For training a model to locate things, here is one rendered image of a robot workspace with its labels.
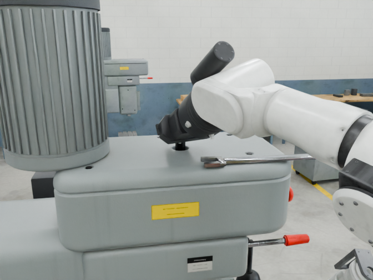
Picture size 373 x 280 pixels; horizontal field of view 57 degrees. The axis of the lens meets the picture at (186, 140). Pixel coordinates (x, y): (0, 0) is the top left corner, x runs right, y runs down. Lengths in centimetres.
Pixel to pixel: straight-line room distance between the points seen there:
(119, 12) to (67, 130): 662
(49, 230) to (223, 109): 44
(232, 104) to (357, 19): 838
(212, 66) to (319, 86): 795
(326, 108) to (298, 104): 3
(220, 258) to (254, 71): 39
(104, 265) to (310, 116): 48
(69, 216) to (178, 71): 674
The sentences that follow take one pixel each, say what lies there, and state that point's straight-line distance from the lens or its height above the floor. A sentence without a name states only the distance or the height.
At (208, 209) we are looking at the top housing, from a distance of 67.
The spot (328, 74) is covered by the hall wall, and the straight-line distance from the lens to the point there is 854.
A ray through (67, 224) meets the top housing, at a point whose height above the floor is 180.
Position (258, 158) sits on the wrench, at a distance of 67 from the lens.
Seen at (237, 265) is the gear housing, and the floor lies 167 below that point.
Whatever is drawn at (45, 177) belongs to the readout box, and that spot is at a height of 172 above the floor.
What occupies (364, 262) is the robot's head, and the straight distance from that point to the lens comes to 82.
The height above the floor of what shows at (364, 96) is 89.
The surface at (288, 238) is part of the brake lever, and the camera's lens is 79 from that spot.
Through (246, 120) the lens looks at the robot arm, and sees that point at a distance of 46.
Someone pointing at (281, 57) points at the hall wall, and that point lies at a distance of 795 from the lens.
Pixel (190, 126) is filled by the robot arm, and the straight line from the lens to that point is 60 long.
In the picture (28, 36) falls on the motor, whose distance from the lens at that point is 63.
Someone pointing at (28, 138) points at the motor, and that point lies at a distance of 66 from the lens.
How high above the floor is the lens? 212
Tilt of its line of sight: 17 degrees down
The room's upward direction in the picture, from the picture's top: straight up
